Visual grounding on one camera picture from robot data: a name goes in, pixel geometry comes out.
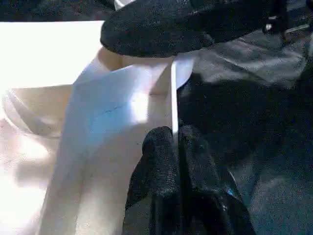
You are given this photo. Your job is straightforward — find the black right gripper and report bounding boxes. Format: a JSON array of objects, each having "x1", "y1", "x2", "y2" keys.
[{"x1": 263, "y1": 0, "x2": 291, "y2": 35}]

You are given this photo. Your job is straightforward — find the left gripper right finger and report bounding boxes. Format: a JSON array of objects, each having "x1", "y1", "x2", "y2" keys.
[{"x1": 179, "y1": 125, "x2": 256, "y2": 235}]

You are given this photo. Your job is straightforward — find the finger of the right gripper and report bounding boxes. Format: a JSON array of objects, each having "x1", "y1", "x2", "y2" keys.
[{"x1": 100, "y1": 0, "x2": 267, "y2": 57}]

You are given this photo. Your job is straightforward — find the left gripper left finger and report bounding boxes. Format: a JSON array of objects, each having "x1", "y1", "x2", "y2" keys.
[{"x1": 122, "y1": 126, "x2": 183, "y2": 235}]

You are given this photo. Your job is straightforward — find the white plastic table top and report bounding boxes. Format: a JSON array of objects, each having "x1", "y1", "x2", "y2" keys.
[{"x1": 0, "y1": 21, "x2": 196, "y2": 235}]

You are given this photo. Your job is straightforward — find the black plastic mat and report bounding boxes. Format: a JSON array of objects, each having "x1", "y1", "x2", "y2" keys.
[{"x1": 0, "y1": 0, "x2": 313, "y2": 235}]

